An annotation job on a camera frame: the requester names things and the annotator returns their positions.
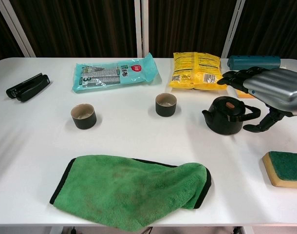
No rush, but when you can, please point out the black teapot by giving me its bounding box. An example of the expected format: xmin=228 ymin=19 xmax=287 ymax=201
xmin=202 ymin=96 xmax=261 ymax=136

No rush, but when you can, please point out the white partition frame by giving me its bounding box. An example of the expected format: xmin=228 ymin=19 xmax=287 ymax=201
xmin=134 ymin=0 xmax=149 ymax=58
xmin=221 ymin=0 xmax=246 ymax=59
xmin=0 ymin=0 xmax=37 ymax=58

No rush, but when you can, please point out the yellow snack bag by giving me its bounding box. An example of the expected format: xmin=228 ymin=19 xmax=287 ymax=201
xmin=167 ymin=51 xmax=227 ymax=91

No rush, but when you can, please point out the green yellow sponge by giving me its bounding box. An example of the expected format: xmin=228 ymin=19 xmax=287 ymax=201
xmin=262 ymin=151 xmax=297 ymax=189

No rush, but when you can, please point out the black stapler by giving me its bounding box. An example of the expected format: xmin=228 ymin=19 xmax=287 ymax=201
xmin=6 ymin=72 xmax=51 ymax=102

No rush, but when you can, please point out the dark cup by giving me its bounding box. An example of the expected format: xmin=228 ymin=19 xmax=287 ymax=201
xmin=155 ymin=93 xmax=177 ymax=117
xmin=70 ymin=103 xmax=97 ymax=130

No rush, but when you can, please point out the teal rectangular case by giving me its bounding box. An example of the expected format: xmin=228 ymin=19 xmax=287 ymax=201
xmin=226 ymin=55 xmax=281 ymax=71

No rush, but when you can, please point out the dark pleated curtain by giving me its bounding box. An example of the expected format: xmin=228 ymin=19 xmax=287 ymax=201
xmin=148 ymin=0 xmax=234 ymax=59
xmin=7 ymin=0 xmax=137 ymax=58
xmin=0 ymin=0 xmax=25 ymax=64
xmin=236 ymin=0 xmax=297 ymax=59

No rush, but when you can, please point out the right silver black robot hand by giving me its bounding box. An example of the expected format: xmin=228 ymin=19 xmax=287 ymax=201
xmin=217 ymin=66 xmax=297 ymax=134

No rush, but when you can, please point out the orange flat box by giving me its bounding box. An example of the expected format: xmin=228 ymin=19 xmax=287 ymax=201
xmin=232 ymin=86 xmax=258 ymax=99

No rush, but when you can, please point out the teal cleaning cloth package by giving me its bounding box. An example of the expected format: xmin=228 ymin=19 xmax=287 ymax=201
xmin=72 ymin=52 xmax=162 ymax=94

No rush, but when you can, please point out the green microfiber cloth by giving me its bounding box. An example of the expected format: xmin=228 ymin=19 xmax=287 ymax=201
xmin=49 ymin=155 xmax=212 ymax=232

